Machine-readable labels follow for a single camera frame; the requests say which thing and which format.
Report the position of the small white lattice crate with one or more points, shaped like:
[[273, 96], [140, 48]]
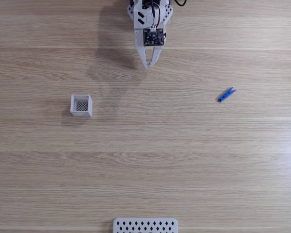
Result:
[[81, 105]]

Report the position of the blue clothes peg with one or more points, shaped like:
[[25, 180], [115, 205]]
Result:
[[226, 94]]

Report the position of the black camera circuit board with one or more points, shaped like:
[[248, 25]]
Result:
[[154, 37]]

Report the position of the white perforated plate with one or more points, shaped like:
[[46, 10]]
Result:
[[145, 225]]

